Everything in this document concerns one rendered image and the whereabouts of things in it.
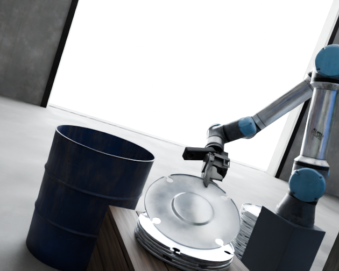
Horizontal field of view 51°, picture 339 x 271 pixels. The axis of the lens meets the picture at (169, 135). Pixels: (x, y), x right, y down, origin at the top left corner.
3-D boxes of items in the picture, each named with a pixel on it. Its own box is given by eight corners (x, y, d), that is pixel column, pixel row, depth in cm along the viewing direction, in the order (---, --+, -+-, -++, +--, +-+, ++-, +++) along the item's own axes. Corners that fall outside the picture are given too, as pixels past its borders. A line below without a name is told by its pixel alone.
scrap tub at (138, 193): (29, 215, 165) (59, 118, 159) (115, 234, 176) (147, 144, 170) (11, 265, 124) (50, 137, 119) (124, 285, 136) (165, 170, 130)
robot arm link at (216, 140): (209, 133, 132) (201, 150, 137) (207, 140, 128) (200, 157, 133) (227, 140, 132) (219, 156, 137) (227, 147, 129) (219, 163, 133)
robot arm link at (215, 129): (223, 118, 140) (203, 125, 143) (221, 132, 131) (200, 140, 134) (230, 133, 143) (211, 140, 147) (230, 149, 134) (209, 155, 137)
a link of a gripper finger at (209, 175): (223, 184, 111) (224, 167, 119) (205, 178, 111) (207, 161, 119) (220, 191, 113) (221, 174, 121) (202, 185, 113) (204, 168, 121)
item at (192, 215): (180, 265, 87) (181, 263, 86) (126, 186, 105) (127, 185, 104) (259, 230, 103) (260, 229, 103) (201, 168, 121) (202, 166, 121)
